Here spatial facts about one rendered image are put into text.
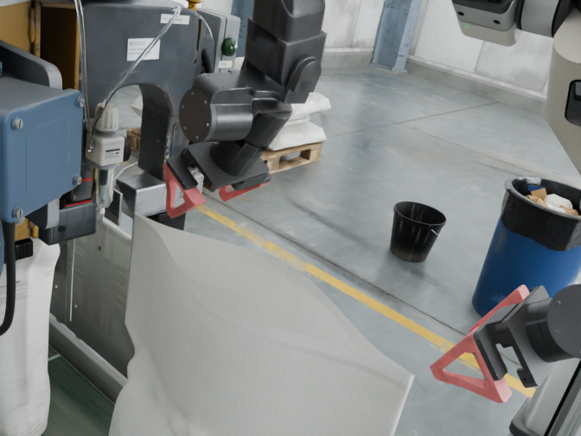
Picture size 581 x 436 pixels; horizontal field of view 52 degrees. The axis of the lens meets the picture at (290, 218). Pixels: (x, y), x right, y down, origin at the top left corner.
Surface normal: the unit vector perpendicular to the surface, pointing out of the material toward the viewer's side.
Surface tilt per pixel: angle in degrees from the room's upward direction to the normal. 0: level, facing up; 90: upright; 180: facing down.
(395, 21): 90
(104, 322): 90
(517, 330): 45
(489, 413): 0
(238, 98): 102
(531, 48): 90
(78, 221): 90
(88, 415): 0
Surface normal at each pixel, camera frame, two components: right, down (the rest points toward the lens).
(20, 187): 0.95, 0.26
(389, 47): -0.62, 0.22
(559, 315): -0.73, -0.04
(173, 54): 0.76, 0.39
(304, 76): 0.63, 0.59
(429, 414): 0.18, -0.89
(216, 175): 0.52, -0.58
